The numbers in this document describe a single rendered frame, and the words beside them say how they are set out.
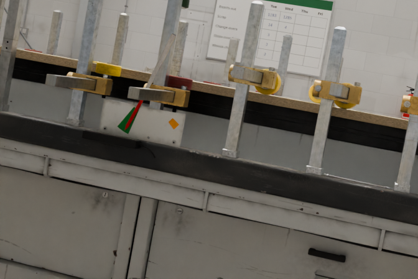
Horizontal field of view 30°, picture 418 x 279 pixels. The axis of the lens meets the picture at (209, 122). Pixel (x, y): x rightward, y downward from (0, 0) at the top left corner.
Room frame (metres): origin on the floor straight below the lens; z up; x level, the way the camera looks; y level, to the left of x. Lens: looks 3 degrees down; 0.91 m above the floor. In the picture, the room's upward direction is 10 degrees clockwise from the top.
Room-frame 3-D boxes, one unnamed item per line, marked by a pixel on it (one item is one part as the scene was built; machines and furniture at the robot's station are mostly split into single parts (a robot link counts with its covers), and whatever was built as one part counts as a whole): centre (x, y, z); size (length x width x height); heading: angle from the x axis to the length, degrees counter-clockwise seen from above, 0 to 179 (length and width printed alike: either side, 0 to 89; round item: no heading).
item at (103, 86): (2.40, 0.39, 0.84); 0.14 x 0.06 x 0.05; 77
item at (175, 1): (2.35, 0.16, 0.93); 0.04 x 0.04 x 0.48; 77
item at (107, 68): (2.50, 0.35, 0.85); 0.08 x 0.08 x 0.11
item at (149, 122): (2.34, 0.20, 0.75); 0.26 x 0.01 x 0.10; 77
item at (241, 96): (2.30, -0.08, 0.93); 0.04 x 0.04 x 0.48; 77
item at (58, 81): (2.31, 0.39, 0.84); 0.43 x 0.03 x 0.04; 167
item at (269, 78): (2.29, -0.10, 0.95); 0.14 x 0.06 x 0.05; 77
